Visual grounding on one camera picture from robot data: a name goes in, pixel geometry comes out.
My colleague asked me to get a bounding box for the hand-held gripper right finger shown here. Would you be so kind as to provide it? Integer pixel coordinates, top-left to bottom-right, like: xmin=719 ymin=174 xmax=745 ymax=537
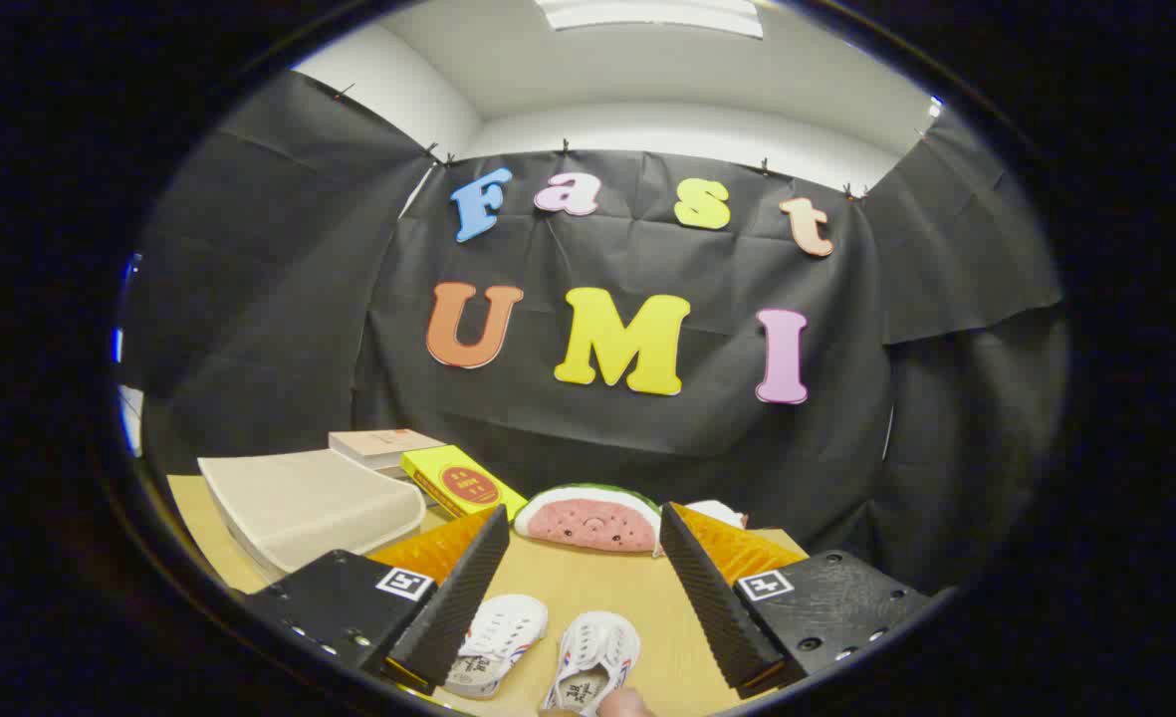
xmin=659 ymin=502 xmax=937 ymax=700

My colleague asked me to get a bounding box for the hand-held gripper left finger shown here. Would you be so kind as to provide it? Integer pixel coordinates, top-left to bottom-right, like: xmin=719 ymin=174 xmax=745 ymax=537
xmin=244 ymin=504 xmax=511 ymax=696

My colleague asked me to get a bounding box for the white canvas shoe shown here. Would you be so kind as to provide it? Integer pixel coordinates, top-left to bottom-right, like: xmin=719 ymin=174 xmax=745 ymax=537
xmin=543 ymin=611 xmax=641 ymax=713
xmin=443 ymin=595 xmax=549 ymax=698

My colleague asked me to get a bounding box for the white plush toy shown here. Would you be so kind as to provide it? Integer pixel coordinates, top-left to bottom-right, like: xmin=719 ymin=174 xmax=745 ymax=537
xmin=682 ymin=499 xmax=748 ymax=531

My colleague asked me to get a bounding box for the yellow book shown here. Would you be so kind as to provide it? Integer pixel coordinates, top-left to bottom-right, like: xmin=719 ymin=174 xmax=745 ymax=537
xmin=400 ymin=445 xmax=529 ymax=521

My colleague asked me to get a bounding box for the watermelon slice plush toy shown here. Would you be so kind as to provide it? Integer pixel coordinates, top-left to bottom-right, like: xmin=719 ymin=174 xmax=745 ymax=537
xmin=514 ymin=484 xmax=663 ymax=555

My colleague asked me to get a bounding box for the beige book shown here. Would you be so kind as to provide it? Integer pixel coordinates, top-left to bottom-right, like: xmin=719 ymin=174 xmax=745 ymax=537
xmin=329 ymin=428 xmax=446 ymax=471

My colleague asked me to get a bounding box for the large ceiling light panel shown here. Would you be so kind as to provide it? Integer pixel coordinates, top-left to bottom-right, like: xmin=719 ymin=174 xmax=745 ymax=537
xmin=536 ymin=0 xmax=764 ymax=41

